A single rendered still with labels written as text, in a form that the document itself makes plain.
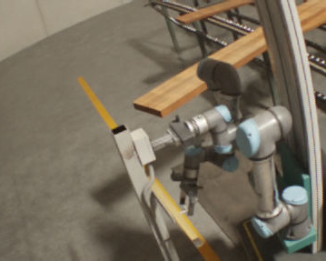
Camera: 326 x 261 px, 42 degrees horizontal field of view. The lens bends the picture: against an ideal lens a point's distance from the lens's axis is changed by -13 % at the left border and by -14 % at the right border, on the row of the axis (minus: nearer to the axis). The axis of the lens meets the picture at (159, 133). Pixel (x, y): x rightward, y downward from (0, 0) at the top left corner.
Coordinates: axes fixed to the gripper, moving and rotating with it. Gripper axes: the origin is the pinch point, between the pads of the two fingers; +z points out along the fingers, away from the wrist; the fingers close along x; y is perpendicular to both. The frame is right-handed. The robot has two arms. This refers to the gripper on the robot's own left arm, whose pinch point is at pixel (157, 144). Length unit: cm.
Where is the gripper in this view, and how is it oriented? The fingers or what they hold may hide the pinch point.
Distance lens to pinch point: 186.5
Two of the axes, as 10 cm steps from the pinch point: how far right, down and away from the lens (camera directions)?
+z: -9.0, 4.0, -1.8
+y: -2.1, -7.4, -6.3
